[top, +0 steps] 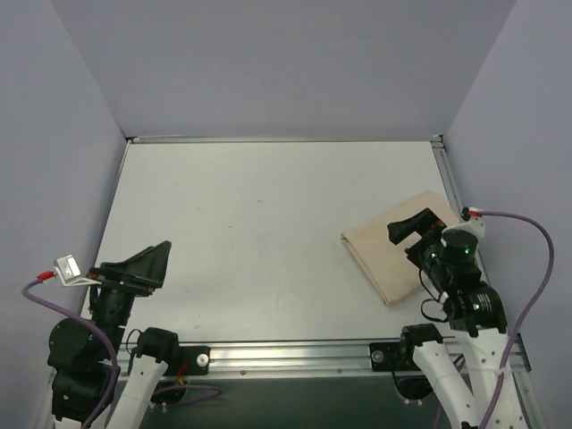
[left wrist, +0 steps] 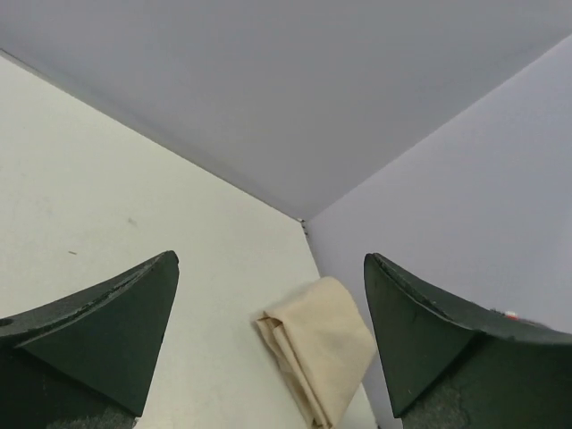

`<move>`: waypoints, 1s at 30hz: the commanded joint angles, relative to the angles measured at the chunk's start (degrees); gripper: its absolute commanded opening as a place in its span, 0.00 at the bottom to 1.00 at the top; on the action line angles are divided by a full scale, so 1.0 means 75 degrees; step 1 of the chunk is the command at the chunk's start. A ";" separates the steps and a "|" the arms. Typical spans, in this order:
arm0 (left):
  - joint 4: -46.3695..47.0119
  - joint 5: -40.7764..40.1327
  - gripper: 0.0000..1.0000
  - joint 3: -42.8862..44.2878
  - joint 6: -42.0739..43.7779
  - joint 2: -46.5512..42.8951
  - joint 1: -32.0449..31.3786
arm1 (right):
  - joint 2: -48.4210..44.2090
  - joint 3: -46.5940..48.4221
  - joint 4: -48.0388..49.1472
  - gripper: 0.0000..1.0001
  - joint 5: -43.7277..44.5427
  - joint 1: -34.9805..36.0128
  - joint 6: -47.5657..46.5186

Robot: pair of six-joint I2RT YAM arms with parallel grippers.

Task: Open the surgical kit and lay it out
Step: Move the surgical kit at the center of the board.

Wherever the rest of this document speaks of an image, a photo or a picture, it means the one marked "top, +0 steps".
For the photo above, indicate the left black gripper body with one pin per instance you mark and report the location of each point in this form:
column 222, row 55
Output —
column 123, row 280

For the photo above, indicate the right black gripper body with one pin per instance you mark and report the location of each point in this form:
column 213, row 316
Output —
column 420, row 243

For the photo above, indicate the beige cloth wrap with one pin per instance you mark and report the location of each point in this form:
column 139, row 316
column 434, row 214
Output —
column 385, row 264

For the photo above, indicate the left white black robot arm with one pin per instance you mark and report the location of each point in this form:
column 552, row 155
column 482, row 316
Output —
column 84, row 352

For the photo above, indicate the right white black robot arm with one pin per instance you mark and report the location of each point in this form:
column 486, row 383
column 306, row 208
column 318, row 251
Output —
column 487, row 397

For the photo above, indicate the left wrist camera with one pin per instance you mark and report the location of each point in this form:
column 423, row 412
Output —
column 68, row 268

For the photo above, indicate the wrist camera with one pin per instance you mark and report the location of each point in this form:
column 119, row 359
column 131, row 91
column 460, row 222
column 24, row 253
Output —
column 471, row 220
column 68, row 268

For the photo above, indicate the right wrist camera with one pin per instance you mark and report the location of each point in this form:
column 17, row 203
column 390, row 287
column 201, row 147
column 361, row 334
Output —
column 471, row 220

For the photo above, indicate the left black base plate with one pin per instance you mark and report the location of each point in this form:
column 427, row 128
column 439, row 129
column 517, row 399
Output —
column 180, row 360

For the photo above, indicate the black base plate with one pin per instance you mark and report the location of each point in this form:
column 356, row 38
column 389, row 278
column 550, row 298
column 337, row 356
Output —
column 387, row 356
column 180, row 360

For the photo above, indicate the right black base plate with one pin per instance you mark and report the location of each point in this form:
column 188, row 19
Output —
column 387, row 356

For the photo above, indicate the aluminium front rail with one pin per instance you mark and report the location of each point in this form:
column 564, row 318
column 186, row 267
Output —
column 314, row 359

